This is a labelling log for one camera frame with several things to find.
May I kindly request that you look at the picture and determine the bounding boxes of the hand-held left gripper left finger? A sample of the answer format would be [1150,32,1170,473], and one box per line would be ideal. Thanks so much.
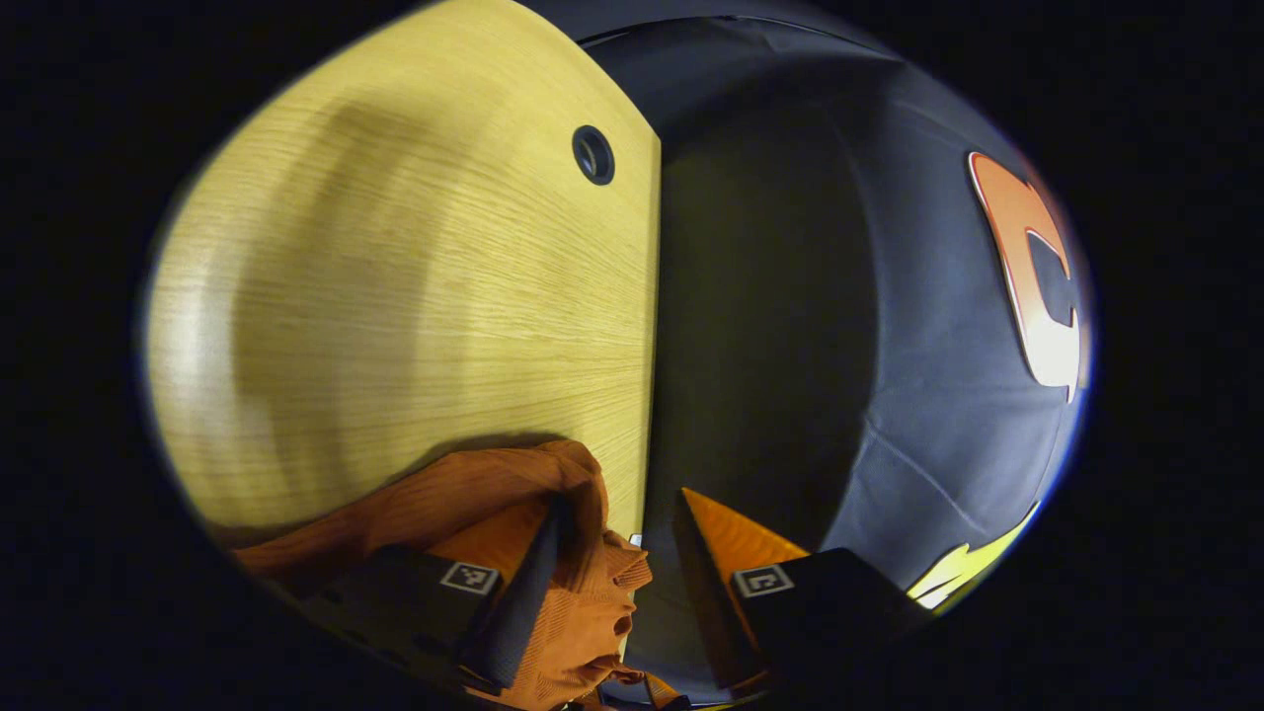
[296,499,576,692]

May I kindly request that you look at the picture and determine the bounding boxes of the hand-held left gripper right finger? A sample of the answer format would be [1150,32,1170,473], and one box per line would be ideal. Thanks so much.
[676,486,929,692]

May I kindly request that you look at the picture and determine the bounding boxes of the black backdrop cloth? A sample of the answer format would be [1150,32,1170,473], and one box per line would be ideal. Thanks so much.
[513,0,1092,707]

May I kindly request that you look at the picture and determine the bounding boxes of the black table cable grommet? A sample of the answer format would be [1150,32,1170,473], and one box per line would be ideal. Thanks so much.
[572,124,616,187]

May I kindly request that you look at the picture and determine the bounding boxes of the orange jacket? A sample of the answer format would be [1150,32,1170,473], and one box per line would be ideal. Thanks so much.
[232,439,692,711]

